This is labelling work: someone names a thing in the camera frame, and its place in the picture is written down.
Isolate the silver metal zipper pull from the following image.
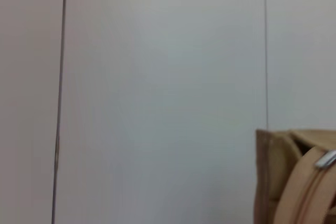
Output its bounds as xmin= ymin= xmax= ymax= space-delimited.
xmin=314 ymin=150 xmax=336 ymax=169

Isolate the khaki canvas food bag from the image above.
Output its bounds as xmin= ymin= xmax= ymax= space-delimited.
xmin=255 ymin=129 xmax=336 ymax=224

